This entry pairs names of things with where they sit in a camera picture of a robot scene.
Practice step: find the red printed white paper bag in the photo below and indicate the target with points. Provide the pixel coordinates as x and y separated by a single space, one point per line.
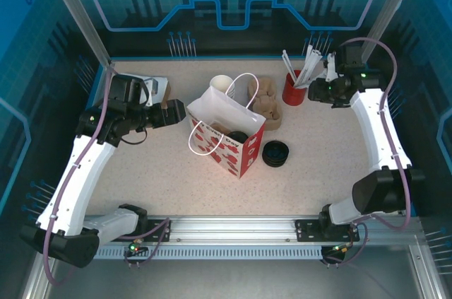
219 108

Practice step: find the brown pulp cup carrier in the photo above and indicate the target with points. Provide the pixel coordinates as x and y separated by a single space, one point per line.
219 129

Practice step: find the black plastic cup lid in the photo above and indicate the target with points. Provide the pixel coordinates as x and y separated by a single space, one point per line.
237 137

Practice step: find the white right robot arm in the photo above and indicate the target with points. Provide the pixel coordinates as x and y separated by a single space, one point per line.
374 129

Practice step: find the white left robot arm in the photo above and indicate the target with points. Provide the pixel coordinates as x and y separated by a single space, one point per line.
77 171

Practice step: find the white paper-wrapped straw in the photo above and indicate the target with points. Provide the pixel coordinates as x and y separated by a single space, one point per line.
287 64
315 62
308 64
304 81

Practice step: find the red metal bucket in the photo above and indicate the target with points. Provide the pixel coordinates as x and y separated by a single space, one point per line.
293 95

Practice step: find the stack of pulp cup carriers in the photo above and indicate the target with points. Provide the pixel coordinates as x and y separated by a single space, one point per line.
270 108

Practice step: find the white paper cup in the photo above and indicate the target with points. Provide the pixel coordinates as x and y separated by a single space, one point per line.
220 83

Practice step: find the stack of black lids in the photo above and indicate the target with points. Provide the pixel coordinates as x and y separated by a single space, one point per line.
275 153

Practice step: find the aluminium frame post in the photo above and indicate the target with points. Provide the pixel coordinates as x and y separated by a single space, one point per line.
77 12
388 12

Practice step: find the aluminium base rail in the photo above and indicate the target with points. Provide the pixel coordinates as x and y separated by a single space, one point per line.
229 230

